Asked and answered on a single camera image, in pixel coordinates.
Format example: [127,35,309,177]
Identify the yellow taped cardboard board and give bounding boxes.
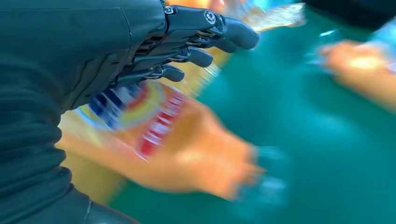
[57,3,307,206]

